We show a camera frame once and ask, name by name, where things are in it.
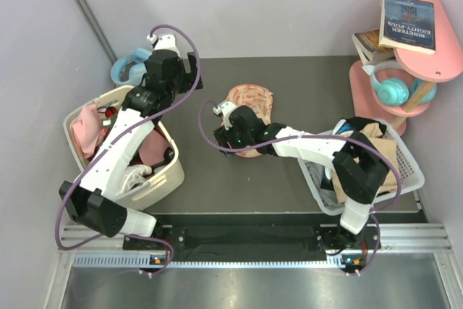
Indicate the beige folded garment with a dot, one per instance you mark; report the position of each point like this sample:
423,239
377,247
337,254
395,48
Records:
385,146

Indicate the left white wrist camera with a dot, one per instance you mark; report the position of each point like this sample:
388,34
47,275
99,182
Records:
163,42

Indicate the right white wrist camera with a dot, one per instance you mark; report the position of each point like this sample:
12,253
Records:
224,110

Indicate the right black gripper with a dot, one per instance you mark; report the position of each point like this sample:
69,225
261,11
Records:
224,136

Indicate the Nineteen Eighty-Four book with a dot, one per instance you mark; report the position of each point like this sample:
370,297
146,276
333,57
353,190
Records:
408,25

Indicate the pink tiered shelf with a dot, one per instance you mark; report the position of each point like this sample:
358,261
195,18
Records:
442,66

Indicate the teal headphones on shelf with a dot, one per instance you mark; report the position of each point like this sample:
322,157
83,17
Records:
392,91

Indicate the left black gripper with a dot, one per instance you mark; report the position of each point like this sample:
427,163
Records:
180,68

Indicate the blue headphones on table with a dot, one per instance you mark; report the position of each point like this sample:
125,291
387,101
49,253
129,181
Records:
129,69

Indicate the white garment in basket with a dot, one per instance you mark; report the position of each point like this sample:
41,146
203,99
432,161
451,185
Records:
133,177

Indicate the pink garment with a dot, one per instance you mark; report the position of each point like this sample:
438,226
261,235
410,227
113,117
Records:
88,130

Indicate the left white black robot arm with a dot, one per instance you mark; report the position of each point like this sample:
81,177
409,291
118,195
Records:
91,199

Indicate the black garment in basket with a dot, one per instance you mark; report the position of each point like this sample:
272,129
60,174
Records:
358,124

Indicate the floral mesh laundry bag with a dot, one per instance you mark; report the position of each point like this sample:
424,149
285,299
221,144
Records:
256,97

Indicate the cream laundry basket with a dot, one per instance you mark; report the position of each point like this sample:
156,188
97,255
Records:
107,173

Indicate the stacked paperback books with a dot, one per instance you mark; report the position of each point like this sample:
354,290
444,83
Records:
368,48

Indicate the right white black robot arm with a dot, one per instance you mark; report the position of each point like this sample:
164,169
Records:
359,167

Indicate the red garment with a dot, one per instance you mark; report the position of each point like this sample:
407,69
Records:
107,111

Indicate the aluminium rail frame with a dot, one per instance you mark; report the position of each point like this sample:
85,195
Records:
265,260

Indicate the white perforated plastic basket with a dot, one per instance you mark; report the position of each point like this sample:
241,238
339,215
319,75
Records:
410,173

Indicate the grey garment in basket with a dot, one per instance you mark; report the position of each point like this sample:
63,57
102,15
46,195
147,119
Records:
323,186

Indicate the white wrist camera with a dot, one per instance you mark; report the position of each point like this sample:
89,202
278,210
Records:
224,110
163,42

